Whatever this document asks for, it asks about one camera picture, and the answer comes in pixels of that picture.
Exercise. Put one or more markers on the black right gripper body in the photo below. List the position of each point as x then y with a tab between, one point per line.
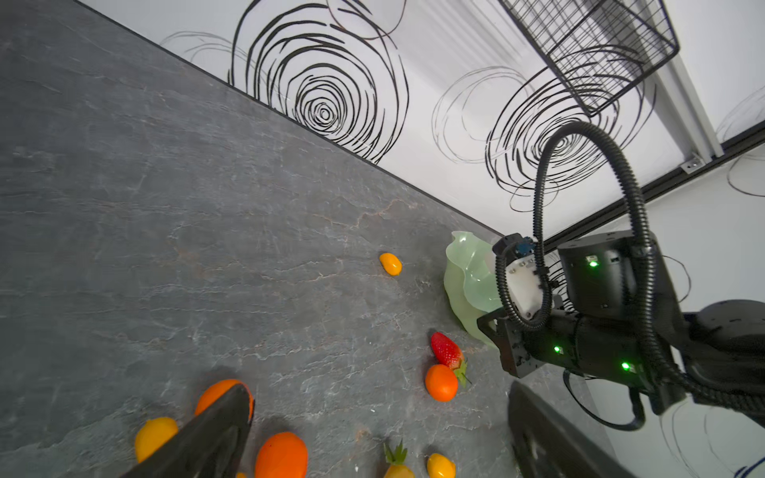
521	353

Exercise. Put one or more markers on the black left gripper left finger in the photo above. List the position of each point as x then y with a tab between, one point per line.
211	445

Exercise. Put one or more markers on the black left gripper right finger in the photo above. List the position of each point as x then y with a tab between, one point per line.
546	444

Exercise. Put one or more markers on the green wavy fruit bowl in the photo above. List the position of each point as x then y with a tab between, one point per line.
470	283

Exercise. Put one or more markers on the red strawberry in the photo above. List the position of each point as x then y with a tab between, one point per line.
449	354
396	460

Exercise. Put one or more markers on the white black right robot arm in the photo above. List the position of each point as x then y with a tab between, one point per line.
722	345

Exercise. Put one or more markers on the yellow kumquat near bowl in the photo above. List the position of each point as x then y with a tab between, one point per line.
391	264

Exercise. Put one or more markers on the small orange far left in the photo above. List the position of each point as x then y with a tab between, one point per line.
218	390

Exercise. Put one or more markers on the yellow kumquat right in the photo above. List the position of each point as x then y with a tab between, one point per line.
439	466

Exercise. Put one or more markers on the small orange beside strawberry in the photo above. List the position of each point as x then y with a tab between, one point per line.
441	383

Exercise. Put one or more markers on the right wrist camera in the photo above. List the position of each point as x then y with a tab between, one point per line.
515	263

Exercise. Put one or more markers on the aluminium wall rail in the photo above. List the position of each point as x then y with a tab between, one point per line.
675	99

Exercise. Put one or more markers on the black wire wall basket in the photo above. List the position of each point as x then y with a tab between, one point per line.
598	50

